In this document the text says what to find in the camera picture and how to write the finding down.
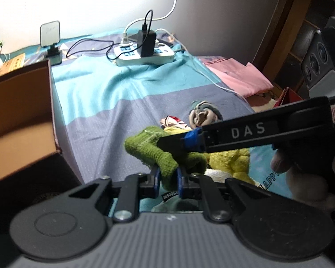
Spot black charger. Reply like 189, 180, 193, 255
137, 29, 157, 58

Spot green knitted toy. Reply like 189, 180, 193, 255
124, 126, 208, 192

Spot cream and red hero figure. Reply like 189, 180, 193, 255
160, 115, 193, 131

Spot red box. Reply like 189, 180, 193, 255
274, 87, 305, 108

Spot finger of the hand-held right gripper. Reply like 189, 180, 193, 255
156, 128, 206, 159

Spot brown cardboard box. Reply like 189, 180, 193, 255
0, 59, 86, 229

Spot striped bed sheet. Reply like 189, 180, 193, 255
6, 28, 335, 213

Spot small orange cardboard box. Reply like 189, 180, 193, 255
1, 53, 27, 73

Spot white power strip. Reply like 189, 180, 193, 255
113, 40, 175, 67

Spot pink cloth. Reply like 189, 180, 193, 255
198, 56, 274, 98

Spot wooden lattice door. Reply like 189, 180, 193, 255
257, 0, 335, 90

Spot thin white cable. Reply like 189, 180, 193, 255
155, 28, 252, 101

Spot small standing mirror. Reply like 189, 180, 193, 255
40, 20, 62, 66

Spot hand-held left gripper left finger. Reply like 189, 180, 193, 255
67, 167, 161, 222

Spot person's right hand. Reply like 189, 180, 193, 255
270, 147, 335, 213

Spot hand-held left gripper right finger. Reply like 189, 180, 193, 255
176, 167, 266, 222

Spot thick white cable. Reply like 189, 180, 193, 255
123, 0, 182, 46

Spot black cable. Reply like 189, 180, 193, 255
66, 10, 155, 62

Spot yellow plush toy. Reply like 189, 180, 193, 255
163, 126, 257, 185

